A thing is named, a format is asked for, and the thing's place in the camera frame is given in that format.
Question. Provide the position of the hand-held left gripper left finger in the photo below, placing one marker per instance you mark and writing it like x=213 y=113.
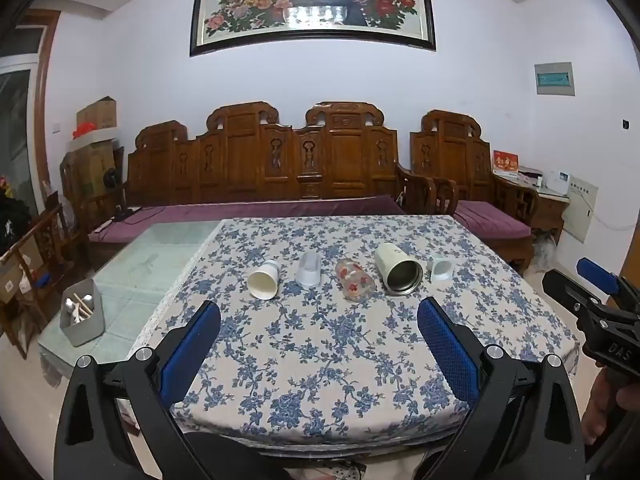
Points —
x=192 y=355

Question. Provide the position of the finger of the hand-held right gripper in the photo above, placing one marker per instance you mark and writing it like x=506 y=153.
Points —
x=565 y=285
x=597 y=272

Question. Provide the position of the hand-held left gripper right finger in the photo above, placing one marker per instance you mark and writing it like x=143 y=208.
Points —
x=447 y=355

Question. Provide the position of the small white cup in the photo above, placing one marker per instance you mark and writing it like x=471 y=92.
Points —
x=440 y=267

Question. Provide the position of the white paper cup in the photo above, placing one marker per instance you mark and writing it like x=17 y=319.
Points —
x=263 y=284

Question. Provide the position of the floral glass cup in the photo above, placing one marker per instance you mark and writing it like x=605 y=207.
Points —
x=354 y=280

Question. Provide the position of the translucent plastic cup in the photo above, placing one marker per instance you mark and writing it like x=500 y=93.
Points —
x=308 y=270

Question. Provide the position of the person's right hand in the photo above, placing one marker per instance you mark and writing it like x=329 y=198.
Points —
x=596 y=410

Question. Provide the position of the wooden side table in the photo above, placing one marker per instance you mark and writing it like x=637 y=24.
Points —
x=547 y=207

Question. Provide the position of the purple armchair cushion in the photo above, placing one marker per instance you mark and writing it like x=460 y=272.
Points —
x=492 y=220

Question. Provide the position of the cream metal mug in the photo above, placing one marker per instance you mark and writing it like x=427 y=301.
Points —
x=397 y=269

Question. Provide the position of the white box device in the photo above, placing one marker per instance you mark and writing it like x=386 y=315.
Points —
x=557 y=181

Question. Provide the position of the grey utensil holder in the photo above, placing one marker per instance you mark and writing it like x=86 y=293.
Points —
x=85 y=327

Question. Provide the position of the blue floral tablecloth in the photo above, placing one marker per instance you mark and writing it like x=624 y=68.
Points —
x=310 y=360

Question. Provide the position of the wooden chopstick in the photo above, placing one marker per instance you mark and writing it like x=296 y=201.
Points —
x=84 y=302

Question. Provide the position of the white plastic spoon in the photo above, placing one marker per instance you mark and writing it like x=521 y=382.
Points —
x=70 y=306

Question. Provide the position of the red gift box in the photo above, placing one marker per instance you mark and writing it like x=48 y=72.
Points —
x=505 y=161

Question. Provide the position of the purple sofa cushion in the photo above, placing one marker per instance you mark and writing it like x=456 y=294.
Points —
x=200 y=212

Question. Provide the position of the carved wooden armchair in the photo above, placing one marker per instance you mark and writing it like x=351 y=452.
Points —
x=450 y=160

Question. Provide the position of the wooden side chair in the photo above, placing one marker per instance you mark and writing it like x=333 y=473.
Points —
x=35 y=270

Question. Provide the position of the small black fan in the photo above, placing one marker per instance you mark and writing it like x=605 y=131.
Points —
x=114 y=180

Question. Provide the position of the grey electrical panel box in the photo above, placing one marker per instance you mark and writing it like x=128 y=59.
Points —
x=554 y=79

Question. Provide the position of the large cardboard box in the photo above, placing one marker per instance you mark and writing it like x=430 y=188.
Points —
x=92 y=167

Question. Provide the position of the carved wooden sofa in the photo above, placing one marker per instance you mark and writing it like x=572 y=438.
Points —
x=280 y=160

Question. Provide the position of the small cardboard box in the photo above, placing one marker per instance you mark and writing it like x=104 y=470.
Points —
x=100 y=115

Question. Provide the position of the framed peacock flower painting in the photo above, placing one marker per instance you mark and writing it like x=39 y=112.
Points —
x=310 y=5

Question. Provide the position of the cream wall cabinet panel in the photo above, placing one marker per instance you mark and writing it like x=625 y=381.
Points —
x=580 y=212

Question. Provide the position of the wooden door frame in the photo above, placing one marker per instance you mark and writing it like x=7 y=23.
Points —
x=42 y=105

